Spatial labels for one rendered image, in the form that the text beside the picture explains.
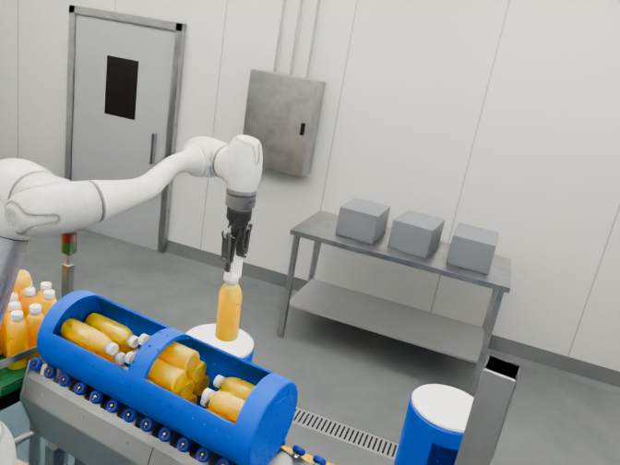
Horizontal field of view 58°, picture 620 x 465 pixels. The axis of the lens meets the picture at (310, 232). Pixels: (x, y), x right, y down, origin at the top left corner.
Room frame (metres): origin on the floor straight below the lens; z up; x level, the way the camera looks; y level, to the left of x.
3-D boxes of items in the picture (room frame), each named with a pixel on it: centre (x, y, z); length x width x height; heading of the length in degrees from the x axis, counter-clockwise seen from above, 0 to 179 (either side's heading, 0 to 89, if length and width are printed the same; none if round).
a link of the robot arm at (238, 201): (1.60, 0.22, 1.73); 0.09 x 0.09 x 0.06
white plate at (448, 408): (1.79, -0.61, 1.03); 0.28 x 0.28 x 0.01
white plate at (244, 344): (1.97, 0.28, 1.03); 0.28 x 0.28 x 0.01
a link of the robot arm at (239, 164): (1.61, 0.23, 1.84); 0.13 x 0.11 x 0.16; 52
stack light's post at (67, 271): (2.30, 1.04, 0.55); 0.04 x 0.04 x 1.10; 66
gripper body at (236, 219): (1.61, 0.22, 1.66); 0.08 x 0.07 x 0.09; 155
